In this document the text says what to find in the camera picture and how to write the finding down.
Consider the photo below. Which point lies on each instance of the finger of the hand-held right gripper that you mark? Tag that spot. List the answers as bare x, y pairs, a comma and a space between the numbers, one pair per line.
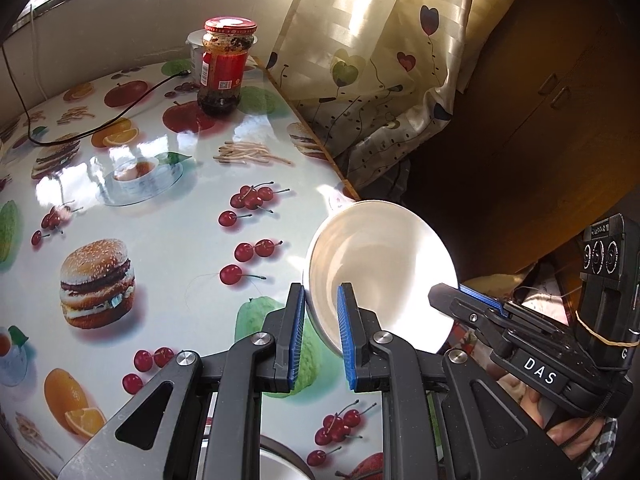
487, 301
470, 312

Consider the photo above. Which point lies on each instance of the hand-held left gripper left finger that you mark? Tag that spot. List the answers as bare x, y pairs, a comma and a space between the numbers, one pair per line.
295, 340

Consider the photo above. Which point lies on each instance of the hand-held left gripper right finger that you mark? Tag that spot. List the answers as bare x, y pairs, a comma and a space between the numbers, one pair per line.
347, 340

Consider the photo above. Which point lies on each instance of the person's right forearm plaid sleeve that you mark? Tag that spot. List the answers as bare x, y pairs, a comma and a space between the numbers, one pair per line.
602, 455

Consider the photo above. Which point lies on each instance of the person's right hand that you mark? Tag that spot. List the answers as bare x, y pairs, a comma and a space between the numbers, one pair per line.
570, 432

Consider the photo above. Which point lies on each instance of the white bowl dark rim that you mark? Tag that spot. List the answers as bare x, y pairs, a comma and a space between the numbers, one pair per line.
285, 460

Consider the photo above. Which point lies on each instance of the fruit print tablecloth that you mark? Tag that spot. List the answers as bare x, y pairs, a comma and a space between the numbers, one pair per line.
175, 240

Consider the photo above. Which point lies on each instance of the brown wooden wardrobe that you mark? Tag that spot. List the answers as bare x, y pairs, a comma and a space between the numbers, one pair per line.
555, 110

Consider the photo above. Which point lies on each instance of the heart print curtain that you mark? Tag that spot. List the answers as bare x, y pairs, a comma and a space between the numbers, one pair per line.
380, 70

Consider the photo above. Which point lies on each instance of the red lid sauce jar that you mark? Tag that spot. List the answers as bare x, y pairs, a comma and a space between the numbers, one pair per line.
225, 70

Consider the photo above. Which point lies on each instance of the white plastic cup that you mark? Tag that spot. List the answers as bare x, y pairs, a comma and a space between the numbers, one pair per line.
195, 45

